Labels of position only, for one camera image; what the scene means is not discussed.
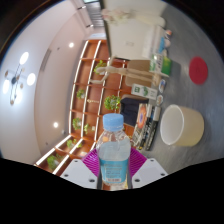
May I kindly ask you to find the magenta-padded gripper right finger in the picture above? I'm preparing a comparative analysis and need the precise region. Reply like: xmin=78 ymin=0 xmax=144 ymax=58
xmin=128 ymin=147 xmax=169 ymax=190

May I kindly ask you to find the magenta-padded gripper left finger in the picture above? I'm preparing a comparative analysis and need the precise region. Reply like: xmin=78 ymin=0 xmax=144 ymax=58
xmin=59 ymin=148 xmax=101 ymax=190

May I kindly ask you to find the clear water bottle blue cap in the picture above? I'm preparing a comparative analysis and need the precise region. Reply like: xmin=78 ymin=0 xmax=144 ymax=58
xmin=95 ymin=113 xmax=132 ymax=187

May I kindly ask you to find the stack of dark books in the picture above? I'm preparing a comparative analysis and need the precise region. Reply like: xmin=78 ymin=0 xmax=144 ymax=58
xmin=131 ymin=103 xmax=163 ymax=152

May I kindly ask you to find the wooden shelf unit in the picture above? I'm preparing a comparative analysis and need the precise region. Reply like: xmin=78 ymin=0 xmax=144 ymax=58
xmin=33 ymin=39 xmax=141 ymax=176

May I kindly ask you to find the cream cylindrical cup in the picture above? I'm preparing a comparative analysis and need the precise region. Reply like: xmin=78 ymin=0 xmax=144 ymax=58
xmin=159 ymin=104 xmax=205 ymax=147

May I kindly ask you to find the green and white carton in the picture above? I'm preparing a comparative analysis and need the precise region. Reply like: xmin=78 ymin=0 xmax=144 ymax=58
xmin=130 ymin=83 xmax=158 ymax=100

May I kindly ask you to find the wooden artist mannequin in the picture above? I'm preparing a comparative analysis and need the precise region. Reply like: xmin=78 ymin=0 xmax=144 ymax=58
xmin=90 ymin=54 xmax=161 ymax=86

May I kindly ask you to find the green tissue box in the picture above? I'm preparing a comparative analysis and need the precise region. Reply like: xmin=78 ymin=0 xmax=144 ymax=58
xmin=148 ymin=53 xmax=173 ymax=77

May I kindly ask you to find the branched ceiling lamp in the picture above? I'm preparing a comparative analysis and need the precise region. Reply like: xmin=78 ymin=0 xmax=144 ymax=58
xmin=2 ymin=51 xmax=37 ymax=106

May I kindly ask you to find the flat round red coaster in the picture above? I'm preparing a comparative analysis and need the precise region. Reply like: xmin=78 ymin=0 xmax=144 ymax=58
xmin=188 ymin=56 xmax=209 ymax=85

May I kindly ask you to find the stack of white packs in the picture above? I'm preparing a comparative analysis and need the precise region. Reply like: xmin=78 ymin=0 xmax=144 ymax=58
xmin=141 ymin=24 xmax=168 ymax=61

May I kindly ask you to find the white partition panel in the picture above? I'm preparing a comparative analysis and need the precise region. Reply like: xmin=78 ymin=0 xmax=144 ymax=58
xmin=101 ymin=0 xmax=168 ymax=61

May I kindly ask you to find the grey curtain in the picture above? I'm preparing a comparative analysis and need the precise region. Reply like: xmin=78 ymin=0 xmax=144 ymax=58
xmin=83 ymin=2 xmax=106 ymax=29

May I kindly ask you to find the white vase with flowers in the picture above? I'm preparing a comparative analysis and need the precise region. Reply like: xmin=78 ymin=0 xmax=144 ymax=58
xmin=100 ymin=7 xmax=167 ymax=28

